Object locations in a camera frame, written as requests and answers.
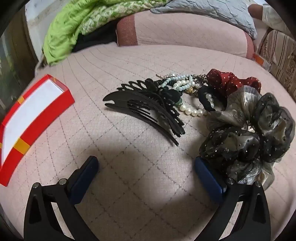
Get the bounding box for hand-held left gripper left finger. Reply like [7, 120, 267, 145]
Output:
[24, 156, 100, 241]

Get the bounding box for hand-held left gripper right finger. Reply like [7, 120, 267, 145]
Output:
[194, 156, 271, 241]

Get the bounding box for grey black organza scrunchie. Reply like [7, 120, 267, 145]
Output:
[199, 86, 296, 189]

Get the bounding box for red cardboard box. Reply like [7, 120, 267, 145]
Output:
[0, 74, 75, 187]

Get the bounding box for leopard print scrunchie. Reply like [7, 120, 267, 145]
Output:
[184, 74, 207, 95]

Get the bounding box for black scrunchie with pearls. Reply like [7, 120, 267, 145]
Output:
[198, 86, 228, 112]

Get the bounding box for black hair comb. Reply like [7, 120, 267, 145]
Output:
[103, 78, 186, 146]

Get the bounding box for red dotted scrunchie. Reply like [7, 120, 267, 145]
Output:
[206, 69, 262, 98]

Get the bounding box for orange packet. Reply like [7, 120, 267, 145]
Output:
[253, 53, 265, 67]

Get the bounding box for dark wooden cabinet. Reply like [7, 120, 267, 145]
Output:
[0, 21, 35, 116]

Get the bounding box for black cloth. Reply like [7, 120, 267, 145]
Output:
[73, 22, 118, 52]

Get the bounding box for striped cushion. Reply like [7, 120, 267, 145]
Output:
[258, 29, 296, 98]

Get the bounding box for pink bolster pillow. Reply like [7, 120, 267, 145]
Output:
[116, 10, 255, 59]

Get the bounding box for green blanket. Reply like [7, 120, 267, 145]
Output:
[42, 0, 173, 66]

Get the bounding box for white cloth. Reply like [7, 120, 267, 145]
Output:
[248, 3, 287, 32]

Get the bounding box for cream bead bracelet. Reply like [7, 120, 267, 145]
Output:
[173, 79, 201, 90]

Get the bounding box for pale blue bead bracelet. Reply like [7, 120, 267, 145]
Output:
[159, 73, 197, 91]

